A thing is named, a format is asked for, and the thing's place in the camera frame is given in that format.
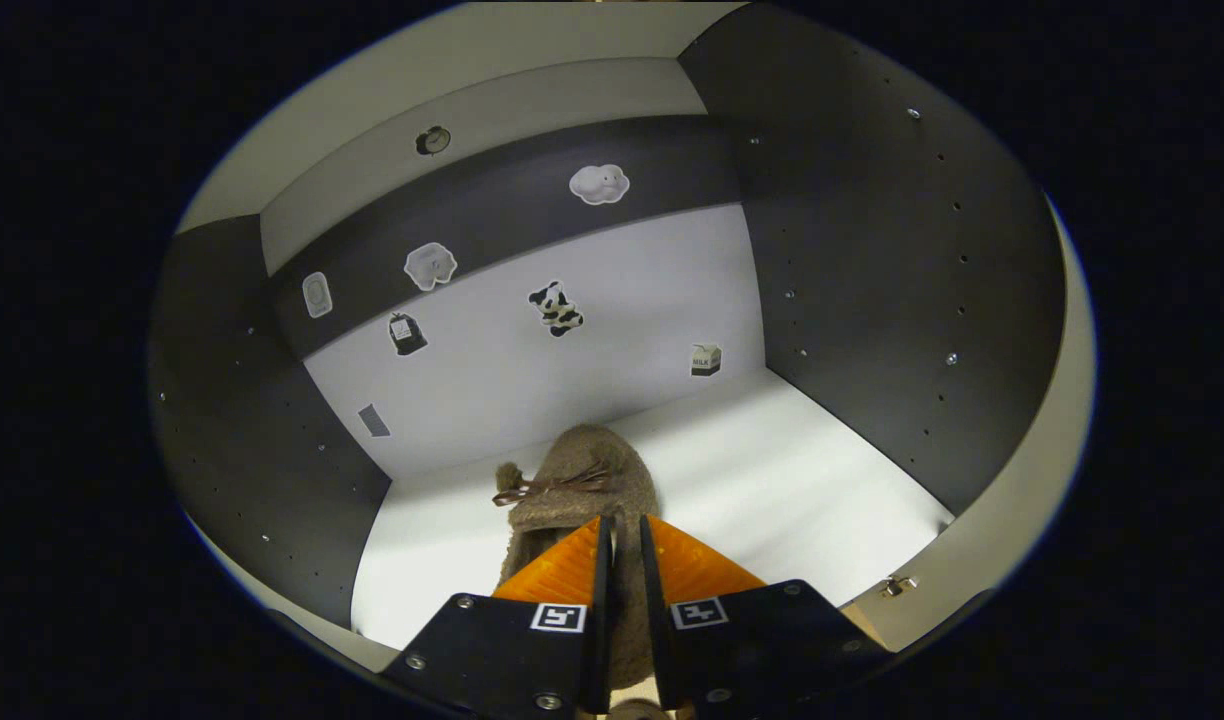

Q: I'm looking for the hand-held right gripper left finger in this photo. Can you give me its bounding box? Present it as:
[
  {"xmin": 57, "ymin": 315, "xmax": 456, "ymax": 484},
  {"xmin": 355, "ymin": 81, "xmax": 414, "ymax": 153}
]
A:
[{"xmin": 380, "ymin": 515, "xmax": 614, "ymax": 716}]

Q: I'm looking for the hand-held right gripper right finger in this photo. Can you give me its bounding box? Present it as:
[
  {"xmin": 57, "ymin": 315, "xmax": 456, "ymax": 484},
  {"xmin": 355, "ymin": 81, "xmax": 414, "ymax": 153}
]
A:
[{"xmin": 639, "ymin": 515, "xmax": 888, "ymax": 716}]

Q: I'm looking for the brown fuzzy shoe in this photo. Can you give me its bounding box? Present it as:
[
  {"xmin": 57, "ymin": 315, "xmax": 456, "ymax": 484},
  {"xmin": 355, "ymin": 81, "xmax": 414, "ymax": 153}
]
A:
[{"xmin": 492, "ymin": 423, "xmax": 665, "ymax": 701}]

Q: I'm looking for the white shoe cabinet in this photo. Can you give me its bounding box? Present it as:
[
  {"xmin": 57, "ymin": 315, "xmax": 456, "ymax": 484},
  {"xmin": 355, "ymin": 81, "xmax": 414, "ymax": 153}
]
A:
[{"xmin": 147, "ymin": 0, "xmax": 1068, "ymax": 661}]

